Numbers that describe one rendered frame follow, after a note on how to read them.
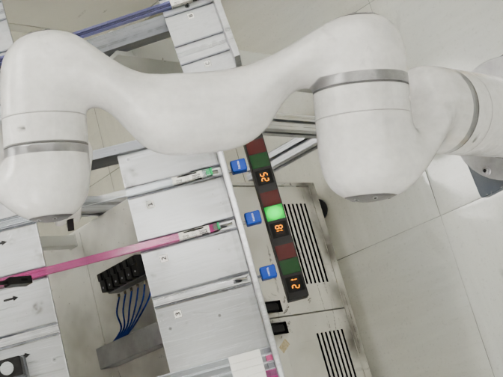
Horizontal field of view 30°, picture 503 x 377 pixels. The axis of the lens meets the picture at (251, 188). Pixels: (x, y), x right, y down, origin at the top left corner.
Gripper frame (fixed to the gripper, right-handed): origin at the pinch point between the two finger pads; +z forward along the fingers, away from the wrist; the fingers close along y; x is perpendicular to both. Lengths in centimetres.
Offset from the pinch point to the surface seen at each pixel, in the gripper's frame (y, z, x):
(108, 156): -8.0, -2.0, 10.2
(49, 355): 26.6, 2.3, -8.4
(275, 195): 7.4, -5.3, 39.8
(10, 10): -85, 77, 3
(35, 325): 20.5, 2.5, -9.7
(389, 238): 11, 48, 83
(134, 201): 1.8, -1.5, 13.2
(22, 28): -85, 89, 6
